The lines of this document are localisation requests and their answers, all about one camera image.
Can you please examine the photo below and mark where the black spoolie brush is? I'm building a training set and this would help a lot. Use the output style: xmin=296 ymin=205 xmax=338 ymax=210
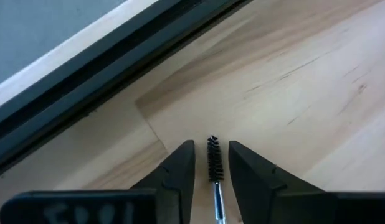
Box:
xmin=206 ymin=134 xmax=228 ymax=224

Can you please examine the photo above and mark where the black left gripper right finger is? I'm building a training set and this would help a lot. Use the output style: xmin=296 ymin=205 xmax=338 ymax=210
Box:
xmin=229 ymin=141 xmax=385 ymax=224

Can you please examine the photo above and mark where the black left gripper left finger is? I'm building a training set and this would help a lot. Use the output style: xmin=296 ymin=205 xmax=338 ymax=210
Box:
xmin=0 ymin=139 xmax=196 ymax=224

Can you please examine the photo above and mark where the black aluminium table frame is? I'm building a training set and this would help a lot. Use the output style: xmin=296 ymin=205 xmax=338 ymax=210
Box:
xmin=0 ymin=0 xmax=254 ymax=180

